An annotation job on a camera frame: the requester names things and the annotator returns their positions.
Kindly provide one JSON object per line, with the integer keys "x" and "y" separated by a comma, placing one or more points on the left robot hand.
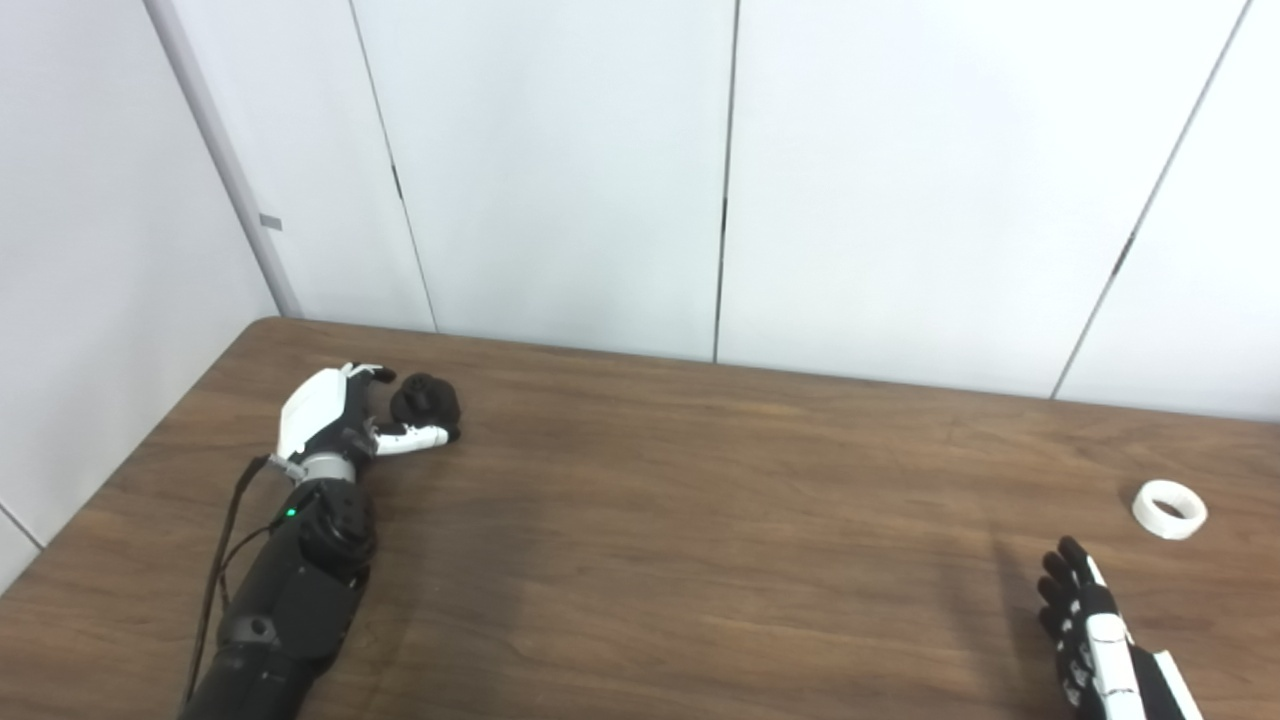
{"x": 315, "y": 415}

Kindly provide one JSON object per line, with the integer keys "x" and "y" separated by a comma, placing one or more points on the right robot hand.
{"x": 1105, "y": 645}

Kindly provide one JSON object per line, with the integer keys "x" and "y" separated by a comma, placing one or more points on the round black part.
{"x": 425, "y": 400}

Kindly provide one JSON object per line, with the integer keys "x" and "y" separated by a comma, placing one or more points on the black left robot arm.
{"x": 290, "y": 590}

